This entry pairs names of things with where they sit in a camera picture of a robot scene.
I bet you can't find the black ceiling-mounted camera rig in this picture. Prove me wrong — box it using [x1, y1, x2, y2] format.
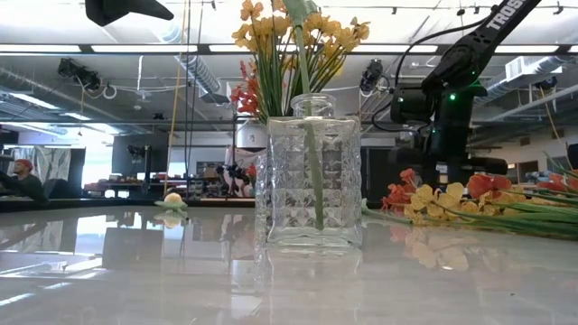
[359, 58, 386, 95]
[56, 57, 104, 92]

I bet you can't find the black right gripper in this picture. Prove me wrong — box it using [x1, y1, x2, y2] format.
[426, 121, 510, 186]

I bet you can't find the long ceiling light panel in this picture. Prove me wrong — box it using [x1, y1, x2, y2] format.
[494, 43, 561, 54]
[89, 43, 200, 54]
[2, 43, 82, 54]
[370, 43, 439, 54]

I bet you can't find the leaf-patterned curtain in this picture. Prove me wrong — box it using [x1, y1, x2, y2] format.
[6, 146, 73, 200]

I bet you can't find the person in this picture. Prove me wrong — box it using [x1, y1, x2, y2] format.
[0, 157, 50, 204]

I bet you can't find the white cylindrical tank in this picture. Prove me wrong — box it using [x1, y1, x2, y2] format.
[234, 122, 268, 150]

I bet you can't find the square cut-glass vase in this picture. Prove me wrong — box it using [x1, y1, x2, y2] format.
[265, 92, 364, 248]

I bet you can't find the yellow hanging cord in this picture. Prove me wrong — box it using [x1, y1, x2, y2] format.
[162, 0, 189, 196]

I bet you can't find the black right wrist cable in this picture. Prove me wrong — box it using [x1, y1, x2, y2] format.
[370, 15, 496, 135]

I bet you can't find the diamond-cut round glass vase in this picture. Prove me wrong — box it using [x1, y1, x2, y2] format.
[254, 151, 272, 248]

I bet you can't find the black cabinet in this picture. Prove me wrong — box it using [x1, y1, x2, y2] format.
[366, 147, 413, 205]

